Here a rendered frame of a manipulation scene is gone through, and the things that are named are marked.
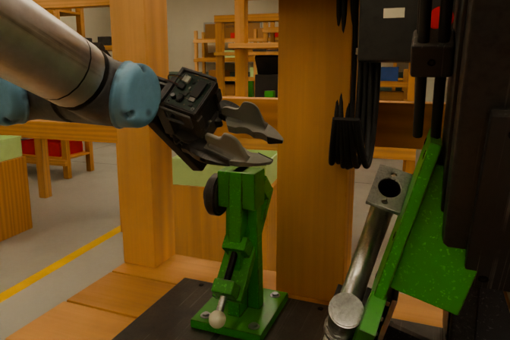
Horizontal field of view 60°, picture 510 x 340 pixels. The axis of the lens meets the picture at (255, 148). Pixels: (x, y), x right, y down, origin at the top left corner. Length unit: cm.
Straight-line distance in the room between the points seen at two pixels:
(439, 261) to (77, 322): 67
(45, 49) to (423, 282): 42
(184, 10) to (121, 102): 1123
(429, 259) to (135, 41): 75
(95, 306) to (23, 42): 65
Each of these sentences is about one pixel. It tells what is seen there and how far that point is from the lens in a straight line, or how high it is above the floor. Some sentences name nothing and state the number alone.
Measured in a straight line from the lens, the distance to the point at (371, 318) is 49.
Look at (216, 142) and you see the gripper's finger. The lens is 57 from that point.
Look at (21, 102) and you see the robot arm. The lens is 59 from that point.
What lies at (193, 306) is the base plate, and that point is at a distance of 89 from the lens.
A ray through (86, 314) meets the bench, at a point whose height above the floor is 88.
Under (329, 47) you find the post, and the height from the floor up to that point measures 138.
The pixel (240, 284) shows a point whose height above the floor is 98.
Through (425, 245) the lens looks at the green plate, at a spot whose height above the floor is 117.
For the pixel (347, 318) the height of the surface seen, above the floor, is 108.
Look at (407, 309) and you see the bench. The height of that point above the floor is 88.
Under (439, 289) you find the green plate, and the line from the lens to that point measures 50.
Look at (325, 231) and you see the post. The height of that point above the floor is 103.
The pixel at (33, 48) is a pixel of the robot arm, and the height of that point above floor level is 136.
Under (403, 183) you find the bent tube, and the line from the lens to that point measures 55.
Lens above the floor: 134
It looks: 10 degrees down
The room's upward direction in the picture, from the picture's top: straight up
